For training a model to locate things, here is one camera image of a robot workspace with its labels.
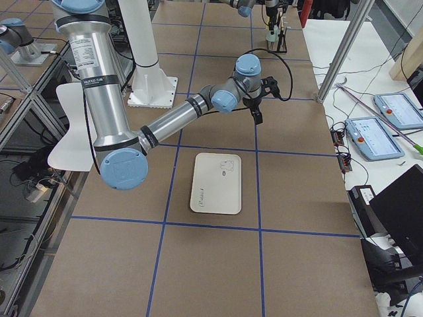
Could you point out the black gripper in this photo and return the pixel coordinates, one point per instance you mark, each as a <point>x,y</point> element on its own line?
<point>270,17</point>
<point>252,102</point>

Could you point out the pale green plastic cup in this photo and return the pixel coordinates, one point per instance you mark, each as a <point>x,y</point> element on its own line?
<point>272,35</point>

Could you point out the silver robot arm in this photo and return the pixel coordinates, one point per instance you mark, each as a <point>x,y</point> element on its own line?
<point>120,153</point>
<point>244,8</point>

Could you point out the white rabbit print tray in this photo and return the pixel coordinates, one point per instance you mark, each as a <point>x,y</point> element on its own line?
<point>217,184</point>

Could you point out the near blue teach pendant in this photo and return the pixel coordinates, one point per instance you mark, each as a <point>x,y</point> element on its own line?
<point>372,139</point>

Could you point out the blue teach pendant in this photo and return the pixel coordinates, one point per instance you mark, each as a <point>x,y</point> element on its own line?
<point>372,139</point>
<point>399,110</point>

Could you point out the far blue teach pendant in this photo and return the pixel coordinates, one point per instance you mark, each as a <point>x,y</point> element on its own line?
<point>399,110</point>

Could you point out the black laptop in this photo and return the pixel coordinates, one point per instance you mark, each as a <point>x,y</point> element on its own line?
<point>399,209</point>

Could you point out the white curved chair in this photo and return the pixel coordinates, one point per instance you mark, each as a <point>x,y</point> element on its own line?
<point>72,152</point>

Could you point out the black wire cup rack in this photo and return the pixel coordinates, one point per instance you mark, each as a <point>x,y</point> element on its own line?
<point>280,46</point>

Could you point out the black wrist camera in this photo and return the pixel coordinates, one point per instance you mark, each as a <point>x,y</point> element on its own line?
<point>270,86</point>

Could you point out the aluminium frame post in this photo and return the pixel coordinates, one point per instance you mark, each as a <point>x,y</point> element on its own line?
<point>348,39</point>

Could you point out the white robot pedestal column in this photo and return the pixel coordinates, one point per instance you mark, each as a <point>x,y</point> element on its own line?
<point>150,86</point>

